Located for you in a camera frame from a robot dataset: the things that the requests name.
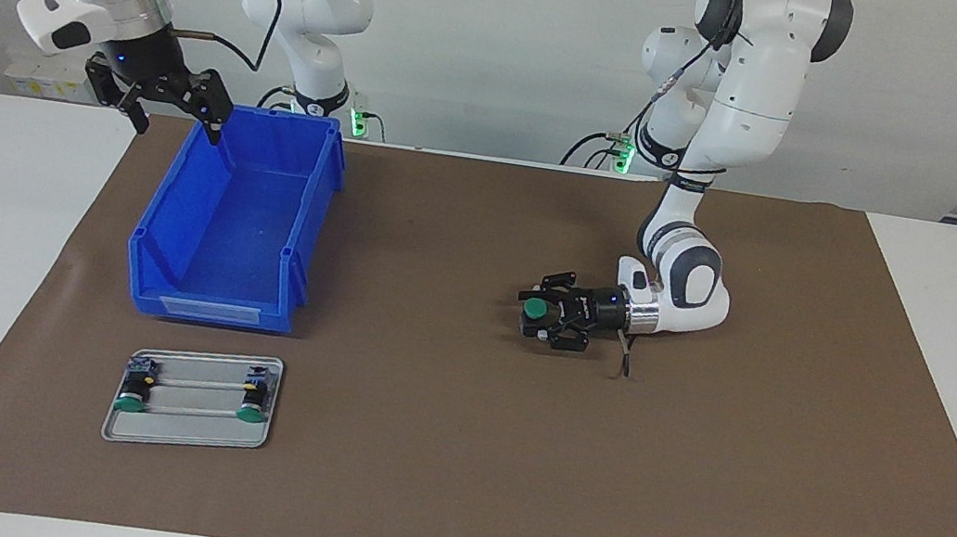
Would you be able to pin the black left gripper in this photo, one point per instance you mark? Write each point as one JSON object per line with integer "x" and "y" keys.
{"x": 603, "y": 312}

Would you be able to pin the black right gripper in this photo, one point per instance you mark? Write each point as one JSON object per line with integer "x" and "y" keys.
{"x": 143, "y": 57}

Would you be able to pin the green push button white base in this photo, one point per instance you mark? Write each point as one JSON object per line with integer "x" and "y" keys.
{"x": 536, "y": 310}

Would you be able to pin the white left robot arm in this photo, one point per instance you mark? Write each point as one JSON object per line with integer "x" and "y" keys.
{"x": 757, "y": 83}

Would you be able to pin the green push button clear base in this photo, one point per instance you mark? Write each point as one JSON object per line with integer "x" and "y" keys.
{"x": 133, "y": 393}

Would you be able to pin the green push button black base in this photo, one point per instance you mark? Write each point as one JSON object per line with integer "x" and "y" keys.
{"x": 253, "y": 405}

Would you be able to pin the blue plastic storage bin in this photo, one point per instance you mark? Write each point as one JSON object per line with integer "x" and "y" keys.
{"x": 232, "y": 224}

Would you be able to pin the green lit base connector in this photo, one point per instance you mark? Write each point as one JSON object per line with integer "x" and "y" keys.
{"x": 359, "y": 116}
{"x": 623, "y": 148}

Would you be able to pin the brown table mat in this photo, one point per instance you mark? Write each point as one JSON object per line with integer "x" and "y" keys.
{"x": 453, "y": 452}

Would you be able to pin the thin metal rod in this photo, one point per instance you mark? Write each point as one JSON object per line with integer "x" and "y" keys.
{"x": 192, "y": 407}
{"x": 200, "y": 382}

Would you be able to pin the silver metal tray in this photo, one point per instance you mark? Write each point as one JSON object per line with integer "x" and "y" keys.
{"x": 184, "y": 431}

